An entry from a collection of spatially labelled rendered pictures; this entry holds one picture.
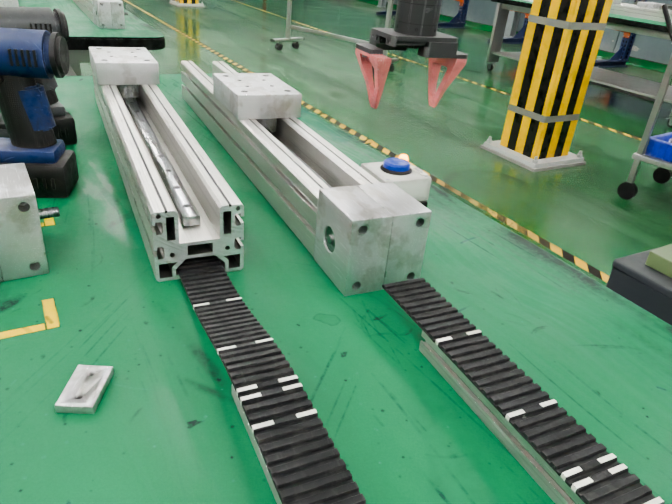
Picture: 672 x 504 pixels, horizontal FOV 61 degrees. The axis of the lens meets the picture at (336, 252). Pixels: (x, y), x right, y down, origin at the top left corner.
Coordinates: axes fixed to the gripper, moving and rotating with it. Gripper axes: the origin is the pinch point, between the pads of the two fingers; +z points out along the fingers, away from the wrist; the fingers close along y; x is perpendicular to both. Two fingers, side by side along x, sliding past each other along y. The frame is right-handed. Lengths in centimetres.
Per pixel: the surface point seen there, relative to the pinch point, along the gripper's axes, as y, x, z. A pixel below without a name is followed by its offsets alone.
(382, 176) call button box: 3.2, 2.2, 10.2
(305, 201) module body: 17.7, 8.4, 10.0
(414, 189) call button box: -1.3, 4.2, 11.8
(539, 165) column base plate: -222, -179, 91
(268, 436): 33, 41, 13
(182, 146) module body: 29.3, -8.7, 8.1
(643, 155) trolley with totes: -241, -127, 67
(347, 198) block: 15.7, 15.6, 6.7
